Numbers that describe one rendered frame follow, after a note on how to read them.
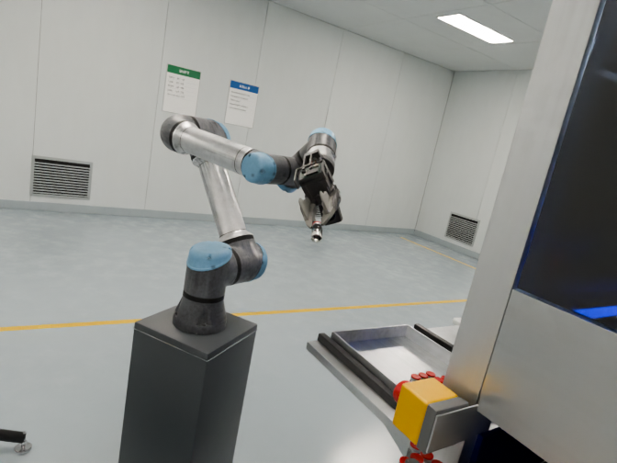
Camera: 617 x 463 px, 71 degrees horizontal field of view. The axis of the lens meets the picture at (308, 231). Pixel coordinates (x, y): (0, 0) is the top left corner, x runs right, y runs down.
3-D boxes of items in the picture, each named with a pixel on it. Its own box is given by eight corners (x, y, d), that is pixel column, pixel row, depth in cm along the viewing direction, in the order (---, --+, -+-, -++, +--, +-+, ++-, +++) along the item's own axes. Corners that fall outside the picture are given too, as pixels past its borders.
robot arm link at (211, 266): (173, 287, 122) (179, 240, 119) (209, 279, 133) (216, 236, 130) (202, 302, 115) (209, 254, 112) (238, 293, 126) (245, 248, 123)
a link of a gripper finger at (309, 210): (289, 214, 89) (297, 188, 96) (301, 235, 93) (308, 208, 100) (303, 210, 88) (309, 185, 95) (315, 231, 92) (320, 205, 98)
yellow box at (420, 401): (456, 444, 66) (469, 402, 64) (424, 456, 62) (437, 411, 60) (420, 413, 72) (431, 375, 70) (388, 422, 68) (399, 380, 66)
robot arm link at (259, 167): (144, 105, 126) (268, 148, 100) (175, 111, 135) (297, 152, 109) (138, 144, 129) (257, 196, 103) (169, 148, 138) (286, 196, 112)
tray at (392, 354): (512, 410, 94) (518, 395, 93) (431, 434, 80) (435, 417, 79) (404, 335, 122) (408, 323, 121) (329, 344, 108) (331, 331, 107)
